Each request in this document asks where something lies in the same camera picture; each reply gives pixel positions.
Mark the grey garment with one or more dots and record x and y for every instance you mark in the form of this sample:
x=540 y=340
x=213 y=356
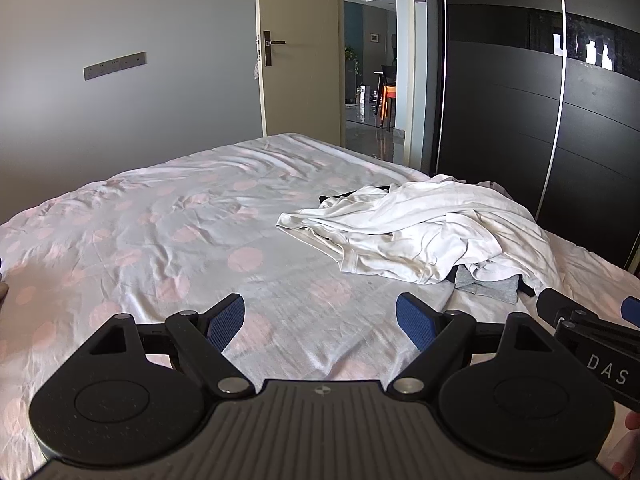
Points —
x=492 y=290

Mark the pale pink garment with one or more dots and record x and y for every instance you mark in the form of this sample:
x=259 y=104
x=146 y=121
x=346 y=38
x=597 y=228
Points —
x=492 y=188

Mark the potted plant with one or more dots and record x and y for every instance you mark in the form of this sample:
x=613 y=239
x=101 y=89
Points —
x=352 y=62

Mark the white shirt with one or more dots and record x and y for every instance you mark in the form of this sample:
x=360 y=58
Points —
x=410 y=230

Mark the bed with polka dot sheet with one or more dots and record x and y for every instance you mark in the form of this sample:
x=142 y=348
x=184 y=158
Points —
x=200 y=240

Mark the orange chair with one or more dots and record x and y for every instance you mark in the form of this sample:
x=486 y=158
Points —
x=387 y=102

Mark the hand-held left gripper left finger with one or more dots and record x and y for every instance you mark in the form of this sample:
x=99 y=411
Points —
x=227 y=321

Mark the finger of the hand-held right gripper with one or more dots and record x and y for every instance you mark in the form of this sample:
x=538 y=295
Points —
x=632 y=308
x=555 y=307

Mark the person's right hand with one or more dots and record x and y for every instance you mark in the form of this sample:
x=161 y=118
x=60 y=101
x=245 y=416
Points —
x=634 y=420

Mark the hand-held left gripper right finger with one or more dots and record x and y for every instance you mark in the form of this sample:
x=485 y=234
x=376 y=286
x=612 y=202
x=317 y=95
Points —
x=412 y=321

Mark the black garment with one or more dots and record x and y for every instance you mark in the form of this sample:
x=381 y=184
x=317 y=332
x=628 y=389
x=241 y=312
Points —
x=526 y=289

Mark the beige door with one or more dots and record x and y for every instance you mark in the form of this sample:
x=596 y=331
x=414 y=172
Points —
x=300 y=60

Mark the black sliding wardrobe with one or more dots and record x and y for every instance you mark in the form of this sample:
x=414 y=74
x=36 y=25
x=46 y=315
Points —
x=500 y=85

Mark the grey wall switch panel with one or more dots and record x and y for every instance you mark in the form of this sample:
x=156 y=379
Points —
x=115 y=65

